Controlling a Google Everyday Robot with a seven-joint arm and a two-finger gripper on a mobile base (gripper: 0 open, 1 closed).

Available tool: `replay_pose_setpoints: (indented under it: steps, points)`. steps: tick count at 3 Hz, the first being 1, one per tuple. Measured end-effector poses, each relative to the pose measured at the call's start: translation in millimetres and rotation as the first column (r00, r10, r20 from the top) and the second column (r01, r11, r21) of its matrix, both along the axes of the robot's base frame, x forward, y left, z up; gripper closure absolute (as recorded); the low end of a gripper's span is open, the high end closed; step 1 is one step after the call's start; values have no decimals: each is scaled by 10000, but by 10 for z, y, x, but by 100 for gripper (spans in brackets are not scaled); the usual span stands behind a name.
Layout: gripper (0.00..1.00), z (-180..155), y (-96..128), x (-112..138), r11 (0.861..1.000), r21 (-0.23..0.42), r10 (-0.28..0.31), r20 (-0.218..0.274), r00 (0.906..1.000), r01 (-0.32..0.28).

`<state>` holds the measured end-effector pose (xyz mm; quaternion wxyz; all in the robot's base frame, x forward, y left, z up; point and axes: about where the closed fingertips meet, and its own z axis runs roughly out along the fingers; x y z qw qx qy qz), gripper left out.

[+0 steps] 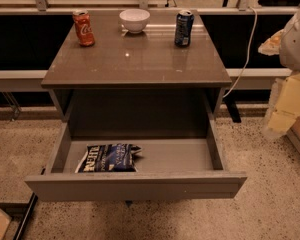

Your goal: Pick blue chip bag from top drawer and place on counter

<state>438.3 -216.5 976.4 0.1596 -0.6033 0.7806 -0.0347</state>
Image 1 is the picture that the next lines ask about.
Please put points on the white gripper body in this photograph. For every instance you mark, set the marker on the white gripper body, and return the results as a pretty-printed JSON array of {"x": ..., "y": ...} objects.
[{"x": 296, "y": 45}]

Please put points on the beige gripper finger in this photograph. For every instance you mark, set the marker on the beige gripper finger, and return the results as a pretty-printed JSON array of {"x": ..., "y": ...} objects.
[{"x": 272, "y": 45}]

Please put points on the blue chip bag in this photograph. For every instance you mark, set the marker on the blue chip bag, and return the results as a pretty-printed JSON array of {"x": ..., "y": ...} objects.
[{"x": 109, "y": 158}]

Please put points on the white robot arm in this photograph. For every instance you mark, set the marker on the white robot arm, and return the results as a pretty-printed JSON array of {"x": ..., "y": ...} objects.
[{"x": 284, "y": 101}]

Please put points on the grey open drawer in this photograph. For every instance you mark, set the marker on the grey open drawer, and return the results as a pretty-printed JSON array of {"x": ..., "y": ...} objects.
[{"x": 180, "y": 155}]

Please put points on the grey cabinet with counter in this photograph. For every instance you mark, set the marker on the grey cabinet with counter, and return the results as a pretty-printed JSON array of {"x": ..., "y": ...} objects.
[{"x": 137, "y": 86}]

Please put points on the blue soda can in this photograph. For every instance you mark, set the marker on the blue soda can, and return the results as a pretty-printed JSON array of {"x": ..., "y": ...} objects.
[{"x": 184, "y": 23}]

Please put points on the white ceramic bowl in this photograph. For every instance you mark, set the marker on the white ceramic bowl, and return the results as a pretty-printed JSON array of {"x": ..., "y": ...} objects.
[{"x": 134, "y": 20}]

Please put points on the orange soda can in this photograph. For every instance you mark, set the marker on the orange soda can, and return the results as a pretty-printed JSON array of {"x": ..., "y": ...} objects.
[{"x": 83, "y": 28}]

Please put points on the white horizontal rail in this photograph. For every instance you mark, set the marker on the white horizontal rail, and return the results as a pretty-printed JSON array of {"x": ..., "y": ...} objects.
[{"x": 30, "y": 80}]

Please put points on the black floor rail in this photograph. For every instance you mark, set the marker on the black floor rail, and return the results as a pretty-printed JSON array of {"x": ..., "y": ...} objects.
[{"x": 20, "y": 211}]

